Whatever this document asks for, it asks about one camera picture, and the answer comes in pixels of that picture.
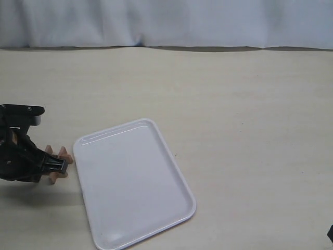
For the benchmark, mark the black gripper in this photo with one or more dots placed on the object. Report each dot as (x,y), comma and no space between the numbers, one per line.
(21,160)

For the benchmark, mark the white backdrop cloth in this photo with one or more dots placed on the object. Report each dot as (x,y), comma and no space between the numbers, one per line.
(259,24)

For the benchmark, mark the black object at edge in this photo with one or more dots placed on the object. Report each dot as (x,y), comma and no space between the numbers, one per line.
(330,233)

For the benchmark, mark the white plastic tray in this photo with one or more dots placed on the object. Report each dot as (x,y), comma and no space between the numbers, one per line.
(131,184)

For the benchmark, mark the wooden notched plank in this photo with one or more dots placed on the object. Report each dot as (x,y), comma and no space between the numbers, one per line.
(49,149)
(63,175)
(68,158)
(54,175)

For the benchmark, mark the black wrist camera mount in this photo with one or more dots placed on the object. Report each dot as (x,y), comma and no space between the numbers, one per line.
(21,116)

